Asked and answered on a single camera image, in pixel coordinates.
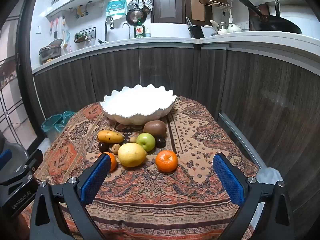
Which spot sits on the hanging frying pan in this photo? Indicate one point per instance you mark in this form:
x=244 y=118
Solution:
x=135 y=17

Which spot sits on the teal lined trash bin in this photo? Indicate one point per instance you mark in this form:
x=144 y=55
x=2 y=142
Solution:
x=51 y=126
x=68 y=117

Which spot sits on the small tan longan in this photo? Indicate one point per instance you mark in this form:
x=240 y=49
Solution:
x=115 y=148
x=132 y=140

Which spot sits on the dark wooden window frame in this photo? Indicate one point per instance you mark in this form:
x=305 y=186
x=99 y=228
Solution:
x=170 y=2

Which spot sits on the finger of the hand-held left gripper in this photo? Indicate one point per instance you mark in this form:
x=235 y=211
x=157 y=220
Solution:
x=5 y=156
x=33 y=161

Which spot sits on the green dish soap bottle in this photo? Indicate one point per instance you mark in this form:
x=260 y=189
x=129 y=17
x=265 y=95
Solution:
x=139 y=31

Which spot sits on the white scalloped bowl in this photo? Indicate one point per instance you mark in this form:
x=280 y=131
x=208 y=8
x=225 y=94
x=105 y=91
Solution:
x=137 y=102

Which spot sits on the hanging scrub brush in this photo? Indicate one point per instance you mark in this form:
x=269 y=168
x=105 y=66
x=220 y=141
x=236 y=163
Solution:
x=65 y=42

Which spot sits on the black knife block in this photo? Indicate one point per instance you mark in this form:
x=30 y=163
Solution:
x=196 y=31

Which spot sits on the small blue pump bottle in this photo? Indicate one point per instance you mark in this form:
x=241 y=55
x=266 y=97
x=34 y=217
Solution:
x=147 y=33

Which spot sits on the thin curved water tap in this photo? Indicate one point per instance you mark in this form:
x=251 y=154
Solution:
x=128 y=28

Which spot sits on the metal steamer rack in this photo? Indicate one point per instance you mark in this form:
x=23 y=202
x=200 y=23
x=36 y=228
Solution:
x=140 y=3

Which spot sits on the mandarin orange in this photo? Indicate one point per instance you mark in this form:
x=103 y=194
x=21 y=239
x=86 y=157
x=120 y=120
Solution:
x=166 y=161
x=113 y=161

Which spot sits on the kitchen cabinet with white countertop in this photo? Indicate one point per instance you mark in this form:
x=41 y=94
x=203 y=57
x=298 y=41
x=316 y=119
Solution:
x=175 y=65

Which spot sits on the stacked pots with lid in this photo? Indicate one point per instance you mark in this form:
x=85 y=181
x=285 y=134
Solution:
x=50 y=52

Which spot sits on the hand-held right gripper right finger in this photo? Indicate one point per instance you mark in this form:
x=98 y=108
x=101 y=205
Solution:
x=228 y=180

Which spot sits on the brown kiwi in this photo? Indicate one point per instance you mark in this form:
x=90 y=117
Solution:
x=155 y=128

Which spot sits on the yellow mango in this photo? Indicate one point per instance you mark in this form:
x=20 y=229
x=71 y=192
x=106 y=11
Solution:
x=110 y=137

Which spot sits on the patterned orange tablecloth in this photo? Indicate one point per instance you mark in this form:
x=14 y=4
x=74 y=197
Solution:
x=155 y=192

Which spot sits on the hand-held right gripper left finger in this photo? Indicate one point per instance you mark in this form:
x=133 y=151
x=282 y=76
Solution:
x=96 y=177

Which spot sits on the glass door with dark frame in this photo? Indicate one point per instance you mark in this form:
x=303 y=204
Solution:
x=10 y=92

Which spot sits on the white fluffy cloth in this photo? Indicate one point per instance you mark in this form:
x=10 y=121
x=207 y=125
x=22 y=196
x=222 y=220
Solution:
x=270 y=176

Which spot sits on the yellow lemon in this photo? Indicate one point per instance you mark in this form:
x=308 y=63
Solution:
x=131 y=155

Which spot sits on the dark purple plum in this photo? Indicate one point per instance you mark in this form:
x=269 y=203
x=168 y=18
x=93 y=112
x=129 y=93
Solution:
x=102 y=147
x=160 y=143

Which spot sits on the white hanging spatula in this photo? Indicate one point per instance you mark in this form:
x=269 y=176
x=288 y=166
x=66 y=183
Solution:
x=231 y=17

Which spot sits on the yellow animal wall hook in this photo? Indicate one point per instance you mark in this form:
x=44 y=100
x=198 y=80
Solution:
x=80 y=11

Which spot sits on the chrome kitchen faucet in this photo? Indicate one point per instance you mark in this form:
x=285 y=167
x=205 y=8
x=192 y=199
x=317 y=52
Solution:
x=107 y=27

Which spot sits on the black wok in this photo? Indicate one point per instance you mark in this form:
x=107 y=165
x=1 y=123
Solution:
x=282 y=25

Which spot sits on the paper towel pack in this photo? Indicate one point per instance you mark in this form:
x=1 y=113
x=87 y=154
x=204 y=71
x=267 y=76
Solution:
x=115 y=7

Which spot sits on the green apple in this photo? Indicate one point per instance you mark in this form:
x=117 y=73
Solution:
x=145 y=141

